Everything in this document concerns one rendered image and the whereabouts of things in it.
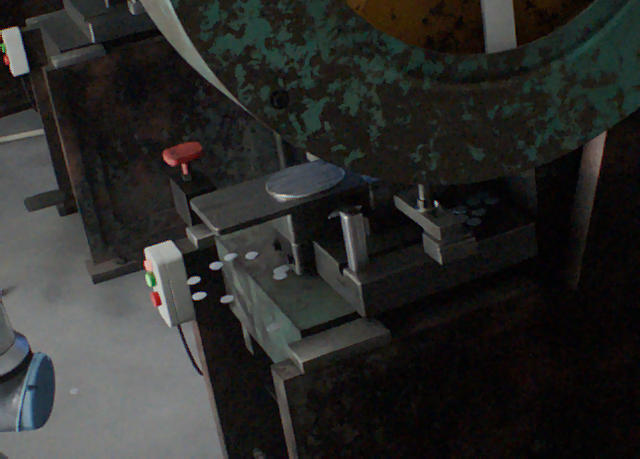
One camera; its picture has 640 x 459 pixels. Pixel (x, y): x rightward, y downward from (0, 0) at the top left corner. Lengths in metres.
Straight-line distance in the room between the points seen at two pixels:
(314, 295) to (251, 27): 0.66
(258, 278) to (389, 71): 0.65
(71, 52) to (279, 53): 2.09
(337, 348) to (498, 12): 0.55
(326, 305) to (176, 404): 1.10
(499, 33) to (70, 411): 1.78
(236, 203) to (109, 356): 1.31
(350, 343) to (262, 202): 0.28
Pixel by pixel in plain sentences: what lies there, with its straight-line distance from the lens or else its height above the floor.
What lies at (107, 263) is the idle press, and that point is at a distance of 3.59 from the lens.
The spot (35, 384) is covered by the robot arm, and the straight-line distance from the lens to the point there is 1.84.
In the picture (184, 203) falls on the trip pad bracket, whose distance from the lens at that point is 2.21.
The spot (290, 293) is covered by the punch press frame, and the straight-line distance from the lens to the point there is 1.93.
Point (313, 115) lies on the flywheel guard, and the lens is 1.40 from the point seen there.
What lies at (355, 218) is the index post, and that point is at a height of 0.79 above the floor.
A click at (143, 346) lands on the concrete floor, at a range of 3.19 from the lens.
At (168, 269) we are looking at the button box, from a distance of 2.16.
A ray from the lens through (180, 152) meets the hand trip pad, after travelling 2.22.
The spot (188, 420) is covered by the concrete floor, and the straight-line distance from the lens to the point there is 2.86.
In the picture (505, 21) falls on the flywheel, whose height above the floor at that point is 1.11.
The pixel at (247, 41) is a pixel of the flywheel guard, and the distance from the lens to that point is 1.35.
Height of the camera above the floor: 1.56
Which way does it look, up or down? 25 degrees down
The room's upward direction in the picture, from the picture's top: 10 degrees counter-clockwise
